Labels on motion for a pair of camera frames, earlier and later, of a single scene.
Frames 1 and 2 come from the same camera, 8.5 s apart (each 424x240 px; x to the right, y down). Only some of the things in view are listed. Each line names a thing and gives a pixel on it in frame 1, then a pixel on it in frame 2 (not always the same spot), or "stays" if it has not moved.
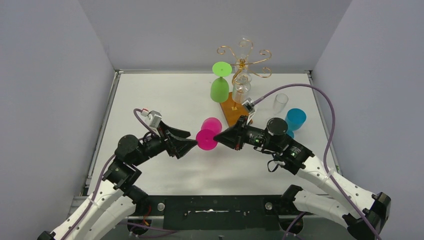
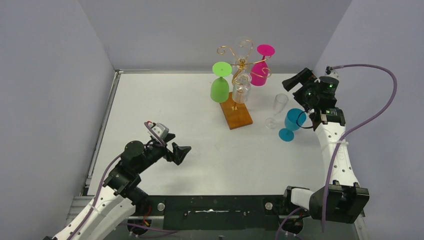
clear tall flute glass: x=280 y=100 stays
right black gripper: x=240 y=134 -> x=299 y=84
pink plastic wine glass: x=210 y=127 -> x=260 y=69
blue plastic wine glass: x=295 y=118 stays
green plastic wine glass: x=219 y=89 stays
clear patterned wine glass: x=241 y=88 stays
